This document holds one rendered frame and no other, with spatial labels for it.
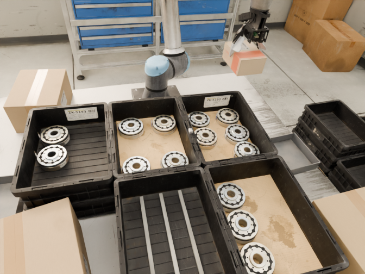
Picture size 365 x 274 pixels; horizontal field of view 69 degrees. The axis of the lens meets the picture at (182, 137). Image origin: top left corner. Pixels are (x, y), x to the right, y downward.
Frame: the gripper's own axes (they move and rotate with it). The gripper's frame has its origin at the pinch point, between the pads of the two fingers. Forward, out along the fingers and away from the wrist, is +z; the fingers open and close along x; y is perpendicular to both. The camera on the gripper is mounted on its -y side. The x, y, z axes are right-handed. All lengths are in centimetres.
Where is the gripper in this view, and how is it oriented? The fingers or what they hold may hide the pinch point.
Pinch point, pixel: (244, 54)
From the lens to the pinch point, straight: 122.0
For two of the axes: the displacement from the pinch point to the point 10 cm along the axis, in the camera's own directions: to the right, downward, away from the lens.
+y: 2.9, 7.0, -6.5
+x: 9.5, -1.6, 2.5
